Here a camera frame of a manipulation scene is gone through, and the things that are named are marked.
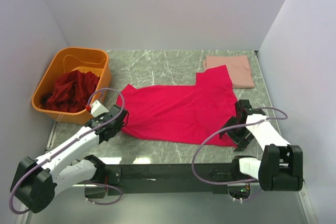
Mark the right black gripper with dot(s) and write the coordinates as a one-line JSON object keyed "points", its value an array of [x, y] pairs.
{"points": [[237, 135]]}

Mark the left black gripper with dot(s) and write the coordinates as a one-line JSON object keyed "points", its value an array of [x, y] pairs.
{"points": [[118, 118]]}

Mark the bright pink t shirt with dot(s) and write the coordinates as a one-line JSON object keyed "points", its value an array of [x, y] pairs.
{"points": [[181, 114]]}

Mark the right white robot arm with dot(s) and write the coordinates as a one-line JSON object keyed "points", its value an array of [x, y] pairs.
{"points": [[281, 165]]}

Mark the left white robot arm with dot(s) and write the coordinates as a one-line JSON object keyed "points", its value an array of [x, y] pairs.
{"points": [[37, 181]]}

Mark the dark red t shirt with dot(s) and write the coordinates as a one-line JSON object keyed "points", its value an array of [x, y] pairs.
{"points": [[71, 92]]}

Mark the black base beam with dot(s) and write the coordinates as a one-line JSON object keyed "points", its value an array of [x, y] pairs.
{"points": [[169, 178]]}

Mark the orange plastic basket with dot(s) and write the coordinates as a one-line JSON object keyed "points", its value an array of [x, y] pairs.
{"points": [[67, 60]]}

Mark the folded light pink t shirt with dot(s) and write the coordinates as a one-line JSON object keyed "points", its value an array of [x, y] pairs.
{"points": [[238, 68]]}

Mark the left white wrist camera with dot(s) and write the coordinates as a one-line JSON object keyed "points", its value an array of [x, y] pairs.
{"points": [[96, 108]]}

